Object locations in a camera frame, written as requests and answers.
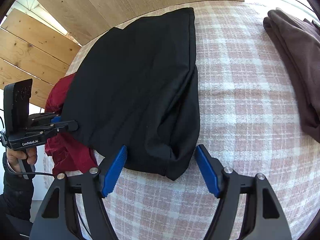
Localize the black sleeved left forearm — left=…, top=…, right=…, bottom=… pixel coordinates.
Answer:
left=1, top=154, right=34, bottom=239

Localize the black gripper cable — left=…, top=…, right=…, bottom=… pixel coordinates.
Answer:
left=0, top=108, right=92, bottom=240

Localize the red garment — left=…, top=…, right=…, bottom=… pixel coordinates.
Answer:
left=44, top=74, right=97, bottom=175

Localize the pine slat panel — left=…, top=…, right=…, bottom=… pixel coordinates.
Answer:
left=1, top=9, right=80, bottom=107

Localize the mauve brown folded garment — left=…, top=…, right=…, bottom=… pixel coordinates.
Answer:
left=263, top=9, right=319, bottom=142

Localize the person's left hand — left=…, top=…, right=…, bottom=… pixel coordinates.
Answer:
left=6, top=148, right=37, bottom=172

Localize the black garment with yellow lines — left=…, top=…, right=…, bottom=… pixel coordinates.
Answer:
left=61, top=8, right=200, bottom=180

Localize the pink plaid bed cover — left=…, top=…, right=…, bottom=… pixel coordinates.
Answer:
left=104, top=1, right=319, bottom=239

